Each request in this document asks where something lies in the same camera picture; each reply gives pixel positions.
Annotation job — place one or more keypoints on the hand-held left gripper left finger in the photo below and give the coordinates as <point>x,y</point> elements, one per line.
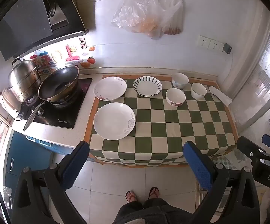
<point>76,165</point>

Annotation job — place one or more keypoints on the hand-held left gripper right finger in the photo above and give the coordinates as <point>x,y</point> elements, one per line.
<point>196,165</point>

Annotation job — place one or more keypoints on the large white plate grey flower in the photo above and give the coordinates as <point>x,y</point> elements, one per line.
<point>114,120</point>

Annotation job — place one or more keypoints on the white bowl red floral print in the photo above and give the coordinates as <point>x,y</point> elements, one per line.
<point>175,96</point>

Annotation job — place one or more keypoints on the white bowl black rim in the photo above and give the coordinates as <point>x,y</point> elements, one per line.
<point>198,89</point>

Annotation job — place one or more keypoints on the white plate red floral print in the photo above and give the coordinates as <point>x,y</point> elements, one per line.
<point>110,88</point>

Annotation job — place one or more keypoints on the white bowl blue pattern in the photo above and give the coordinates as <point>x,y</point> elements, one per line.
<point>180,79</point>

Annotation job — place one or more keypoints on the white plate dark leaf stripes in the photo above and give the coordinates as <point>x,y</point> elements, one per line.
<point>147,86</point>

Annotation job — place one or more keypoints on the green white checkered tablecloth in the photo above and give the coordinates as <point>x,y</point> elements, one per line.
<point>172,126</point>

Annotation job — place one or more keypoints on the person's right foot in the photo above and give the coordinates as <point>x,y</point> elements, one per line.
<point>154,192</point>

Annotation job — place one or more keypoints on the person's foot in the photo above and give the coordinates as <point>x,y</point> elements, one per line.
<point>154,192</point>
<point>131,196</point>

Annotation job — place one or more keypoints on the black glass cooktop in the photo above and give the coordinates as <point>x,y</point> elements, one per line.
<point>62,116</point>

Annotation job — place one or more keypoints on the blue kitchen cabinet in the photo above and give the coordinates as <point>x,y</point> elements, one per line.
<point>25,154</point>

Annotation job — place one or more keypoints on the sliding glass door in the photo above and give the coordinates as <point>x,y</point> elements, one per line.
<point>261,86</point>

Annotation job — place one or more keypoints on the folded white paper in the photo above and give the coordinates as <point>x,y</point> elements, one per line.
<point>220,94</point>

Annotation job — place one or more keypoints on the person's left foot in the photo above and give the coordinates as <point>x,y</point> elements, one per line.
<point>131,196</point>

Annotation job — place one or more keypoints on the person's dark trousers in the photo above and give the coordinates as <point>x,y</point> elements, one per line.
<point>153,212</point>

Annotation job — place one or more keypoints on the white kitchen appliance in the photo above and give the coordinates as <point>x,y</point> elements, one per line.
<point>8,105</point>

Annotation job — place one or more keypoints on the stainless steel steamer pot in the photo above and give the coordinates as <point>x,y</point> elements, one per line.
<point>22,79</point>

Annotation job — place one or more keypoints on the black plug adapter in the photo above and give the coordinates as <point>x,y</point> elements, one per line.
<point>227,48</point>

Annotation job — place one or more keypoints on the clear plastic bag red contents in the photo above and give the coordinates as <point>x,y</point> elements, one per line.
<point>173,16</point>

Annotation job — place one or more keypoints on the black range hood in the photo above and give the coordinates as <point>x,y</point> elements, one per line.
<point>25,21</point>

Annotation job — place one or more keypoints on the clear plastic bag orange contents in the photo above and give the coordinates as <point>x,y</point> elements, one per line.
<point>144,11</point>

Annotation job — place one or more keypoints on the white wall socket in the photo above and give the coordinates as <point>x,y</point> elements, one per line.
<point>203,42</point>
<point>214,45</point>

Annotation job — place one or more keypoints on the cluster of colourful wall stickers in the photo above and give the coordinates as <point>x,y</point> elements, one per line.
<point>71,56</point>

